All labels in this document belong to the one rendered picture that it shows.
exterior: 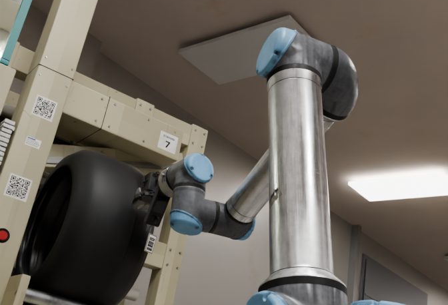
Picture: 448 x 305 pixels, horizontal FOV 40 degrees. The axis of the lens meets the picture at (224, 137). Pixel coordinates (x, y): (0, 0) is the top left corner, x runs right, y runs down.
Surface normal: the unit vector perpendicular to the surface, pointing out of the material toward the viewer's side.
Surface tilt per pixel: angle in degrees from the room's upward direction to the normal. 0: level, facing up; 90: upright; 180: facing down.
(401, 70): 180
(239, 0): 180
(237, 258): 90
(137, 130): 90
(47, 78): 90
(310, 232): 80
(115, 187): 67
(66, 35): 90
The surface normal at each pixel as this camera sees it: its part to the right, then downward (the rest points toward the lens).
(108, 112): 0.59, -0.24
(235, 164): 0.77, -0.14
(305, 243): 0.00, -0.55
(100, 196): 0.38, -0.52
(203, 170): 0.61, -0.43
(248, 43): -0.17, 0.90
